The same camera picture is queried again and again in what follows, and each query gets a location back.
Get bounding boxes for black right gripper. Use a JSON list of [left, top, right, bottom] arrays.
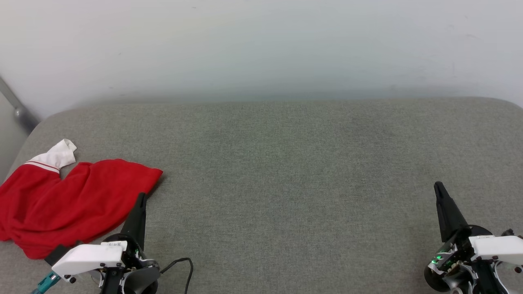
[[424, 182, 523, 294]]

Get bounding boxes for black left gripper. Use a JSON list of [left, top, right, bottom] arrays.
[[100, 193, 161, 294]]

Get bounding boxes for red and white garment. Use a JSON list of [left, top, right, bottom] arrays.
[[0, 139, 163, 260]]

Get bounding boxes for grey fabric sofa cushion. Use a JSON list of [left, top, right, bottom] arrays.
[[0, 97, 523, 294]]

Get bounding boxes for grey metal pole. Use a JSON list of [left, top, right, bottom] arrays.
[[0, 78, 39, 133]]

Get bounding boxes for thin black cable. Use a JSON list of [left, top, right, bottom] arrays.
[[159, 257, 194, 294]]

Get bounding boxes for teal cable connector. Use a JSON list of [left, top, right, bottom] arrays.
[[31, 272, 61, 294]]

